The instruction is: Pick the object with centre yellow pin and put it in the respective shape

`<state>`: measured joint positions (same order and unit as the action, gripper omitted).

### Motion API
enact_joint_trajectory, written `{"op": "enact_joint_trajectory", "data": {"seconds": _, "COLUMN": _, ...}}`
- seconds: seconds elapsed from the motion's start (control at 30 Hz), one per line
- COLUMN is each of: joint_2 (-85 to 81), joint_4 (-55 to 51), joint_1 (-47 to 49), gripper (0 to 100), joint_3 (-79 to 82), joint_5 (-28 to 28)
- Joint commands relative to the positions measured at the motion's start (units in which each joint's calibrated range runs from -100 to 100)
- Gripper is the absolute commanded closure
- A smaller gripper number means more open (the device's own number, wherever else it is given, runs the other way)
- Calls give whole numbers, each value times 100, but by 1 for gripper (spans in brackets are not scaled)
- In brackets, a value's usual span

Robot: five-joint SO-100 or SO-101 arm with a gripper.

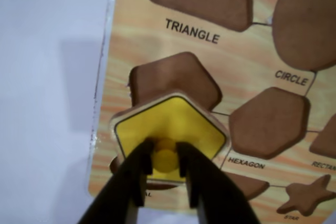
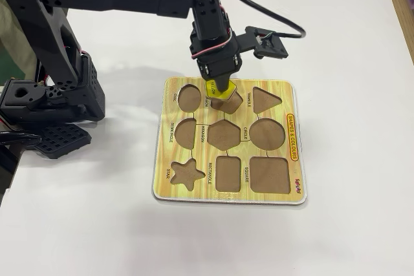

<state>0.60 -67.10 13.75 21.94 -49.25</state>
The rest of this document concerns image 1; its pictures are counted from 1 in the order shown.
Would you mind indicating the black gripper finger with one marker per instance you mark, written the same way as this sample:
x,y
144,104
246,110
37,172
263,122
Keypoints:
x,y
123,182
218,190

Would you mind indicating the yellow pentagon puzzle piece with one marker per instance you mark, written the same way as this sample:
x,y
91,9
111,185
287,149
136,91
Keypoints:
x,y
183,119

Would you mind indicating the wooden shape puzzle board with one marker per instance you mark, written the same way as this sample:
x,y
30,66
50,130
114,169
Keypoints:
x,y
183,45

